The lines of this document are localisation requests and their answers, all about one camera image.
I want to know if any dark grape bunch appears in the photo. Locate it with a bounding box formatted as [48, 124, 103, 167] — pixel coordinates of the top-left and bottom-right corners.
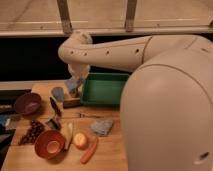
[18, 120, 45, 145]

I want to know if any dark wooden block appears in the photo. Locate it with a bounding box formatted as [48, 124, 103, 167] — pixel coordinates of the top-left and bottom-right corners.
[63, 99, 81, 109]

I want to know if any black handled knife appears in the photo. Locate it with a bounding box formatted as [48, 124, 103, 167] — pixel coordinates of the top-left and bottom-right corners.
[49, 97, 61, 117]

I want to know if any blue sponge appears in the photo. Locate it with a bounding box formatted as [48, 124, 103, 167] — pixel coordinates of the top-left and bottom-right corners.
[65, 78, 84, 94]

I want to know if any metal fork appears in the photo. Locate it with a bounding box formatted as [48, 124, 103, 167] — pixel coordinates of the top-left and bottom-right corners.
[77, 112, 103, 119]

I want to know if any orange bowl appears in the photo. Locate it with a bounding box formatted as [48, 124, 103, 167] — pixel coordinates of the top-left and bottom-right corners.
[34, 130, 65, 160]

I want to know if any blue grey round object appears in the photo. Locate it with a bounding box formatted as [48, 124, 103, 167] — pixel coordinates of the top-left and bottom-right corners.
[51, 87, 64, 102]

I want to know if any purple bowl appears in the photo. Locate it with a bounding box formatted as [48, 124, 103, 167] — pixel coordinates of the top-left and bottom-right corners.
[14, 92, 42, 115]

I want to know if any yellow red apple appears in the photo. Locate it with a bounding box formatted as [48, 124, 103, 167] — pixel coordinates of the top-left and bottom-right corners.
[73, 133, 89, 150]

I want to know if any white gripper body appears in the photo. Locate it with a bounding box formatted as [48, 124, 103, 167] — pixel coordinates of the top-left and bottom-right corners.
[68, 63, 90, 80]

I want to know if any orange carrot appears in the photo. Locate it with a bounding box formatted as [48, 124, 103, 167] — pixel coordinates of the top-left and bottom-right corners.
[80, 137, 99, 164]

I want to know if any green plastic tray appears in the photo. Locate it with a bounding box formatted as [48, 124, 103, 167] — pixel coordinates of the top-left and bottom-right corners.
[80, 73, 129, 106]

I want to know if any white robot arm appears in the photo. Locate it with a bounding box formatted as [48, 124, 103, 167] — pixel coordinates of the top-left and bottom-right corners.
[58, 32, 213, 171]

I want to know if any yellow banana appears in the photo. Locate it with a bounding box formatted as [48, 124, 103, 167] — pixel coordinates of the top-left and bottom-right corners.
[61, 122, 73, 150]

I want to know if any grey blue cloth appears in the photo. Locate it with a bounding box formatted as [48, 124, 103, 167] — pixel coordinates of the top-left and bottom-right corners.
[91, 119, 114, 136]

